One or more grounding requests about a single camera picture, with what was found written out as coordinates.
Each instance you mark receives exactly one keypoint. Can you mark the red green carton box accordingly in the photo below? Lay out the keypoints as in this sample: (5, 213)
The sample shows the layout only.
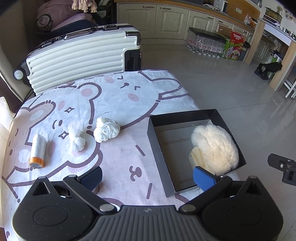
(233, 46)

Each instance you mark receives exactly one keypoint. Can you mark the shrink-wrapped water bottle pack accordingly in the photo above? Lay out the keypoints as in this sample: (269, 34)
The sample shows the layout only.
(205, 43)

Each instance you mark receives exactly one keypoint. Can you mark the white ribbed hard suitcase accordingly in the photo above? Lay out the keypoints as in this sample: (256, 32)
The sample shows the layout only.
(84, 53)

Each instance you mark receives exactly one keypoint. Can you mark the bear print bed sheet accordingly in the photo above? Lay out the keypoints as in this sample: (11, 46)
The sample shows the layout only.
(142, 128)

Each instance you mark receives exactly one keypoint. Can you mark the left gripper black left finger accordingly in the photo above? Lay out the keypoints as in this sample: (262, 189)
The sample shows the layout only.
(92, 178)

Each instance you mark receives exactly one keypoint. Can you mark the pink plush toy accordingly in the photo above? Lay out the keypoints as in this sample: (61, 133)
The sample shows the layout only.
(55, 18)

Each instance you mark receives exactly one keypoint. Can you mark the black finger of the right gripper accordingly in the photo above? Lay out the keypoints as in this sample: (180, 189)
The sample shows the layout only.
(278, 162)

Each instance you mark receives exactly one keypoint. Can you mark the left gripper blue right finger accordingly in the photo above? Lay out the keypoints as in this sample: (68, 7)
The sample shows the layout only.
(203, 178)

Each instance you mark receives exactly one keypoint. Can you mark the cream kitchen cabinets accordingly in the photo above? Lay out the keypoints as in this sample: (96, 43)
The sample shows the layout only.
(167, 20)

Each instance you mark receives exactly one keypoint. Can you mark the white kitchen appliance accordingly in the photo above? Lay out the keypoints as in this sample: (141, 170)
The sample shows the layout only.
(222, 5)

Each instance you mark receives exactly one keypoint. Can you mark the oval wooden board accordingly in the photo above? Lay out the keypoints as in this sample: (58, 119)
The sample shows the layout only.
(196, 158)

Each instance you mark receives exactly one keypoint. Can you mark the garbage bag roll orange band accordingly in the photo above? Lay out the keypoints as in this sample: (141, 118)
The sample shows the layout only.
(37, 154)

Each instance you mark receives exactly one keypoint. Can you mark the white paper towel sheet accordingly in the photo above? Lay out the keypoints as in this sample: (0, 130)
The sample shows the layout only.
(6, 118)

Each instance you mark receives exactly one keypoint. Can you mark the beige tassel curtain tie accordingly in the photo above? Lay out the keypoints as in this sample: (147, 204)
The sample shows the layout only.
(85, 5)

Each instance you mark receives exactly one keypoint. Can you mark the knotted white plastic bag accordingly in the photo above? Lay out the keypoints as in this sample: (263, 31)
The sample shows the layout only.
(75, 130)

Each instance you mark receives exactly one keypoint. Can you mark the cream fluffy plush slipper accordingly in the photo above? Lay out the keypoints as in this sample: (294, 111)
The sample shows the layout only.
(217, 153)

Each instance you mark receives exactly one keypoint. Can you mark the black open storage box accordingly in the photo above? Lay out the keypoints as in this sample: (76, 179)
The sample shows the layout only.
(170, 139)

